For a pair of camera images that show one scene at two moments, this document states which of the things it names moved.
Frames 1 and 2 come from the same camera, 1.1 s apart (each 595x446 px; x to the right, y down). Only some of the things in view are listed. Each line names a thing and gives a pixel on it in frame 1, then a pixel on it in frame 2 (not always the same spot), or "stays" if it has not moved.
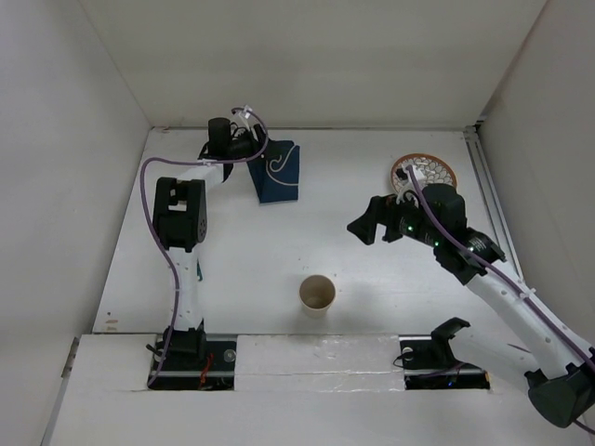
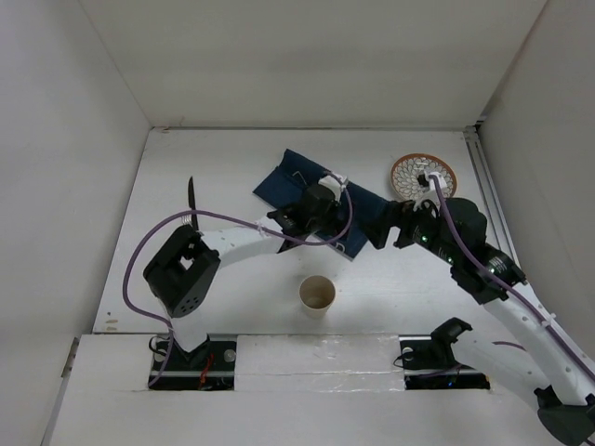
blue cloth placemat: x=275 y=174 -> x=294 y=173
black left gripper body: x=246 y=146 -> x=327 y=224
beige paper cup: x=317 y=294 stays
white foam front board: x=290 y=390 stays
